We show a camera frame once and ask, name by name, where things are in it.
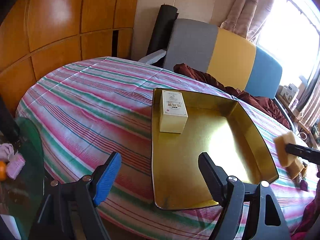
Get yellow sponge block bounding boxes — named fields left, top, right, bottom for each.
left=273, top=131, right=305, bottom=180

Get white boxes on sideboard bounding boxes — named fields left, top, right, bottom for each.
left=280, top=83, right=299, bottom=103

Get dark red blanket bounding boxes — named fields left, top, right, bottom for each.
left=174, top=63, right=290, bottom=129

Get striped pink green bedsheet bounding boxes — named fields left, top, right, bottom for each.
left=15, top=56, right=316, bottom=240

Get pink cloth item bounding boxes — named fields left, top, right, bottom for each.
left=0, top=143, right=25, bottom=180

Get white cream carton box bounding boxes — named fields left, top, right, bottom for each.
left=159, top=90, right=188, bottom=134

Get gold rectangular tray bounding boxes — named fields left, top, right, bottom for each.
left=151, top=88, right=279, bottom=210

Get orange fruit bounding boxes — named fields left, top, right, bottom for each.
left=0, top=161, right=7, bottom=181

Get grey yellow blue headboard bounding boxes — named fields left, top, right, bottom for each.
left=163, top=18, right=282, bottom=99

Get grey white pillow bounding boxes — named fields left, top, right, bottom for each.
left=138, top=49, right=167, bottom=64

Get black rolled mat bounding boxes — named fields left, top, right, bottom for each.
left=146, top=4, right=178, bottom=55

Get pink patterned curtain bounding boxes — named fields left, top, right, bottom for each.
left=220, top=0, right=274, bottom=42

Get orange wooden wardrobe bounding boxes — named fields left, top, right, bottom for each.
left=1, top=0, right=138, bottom=114

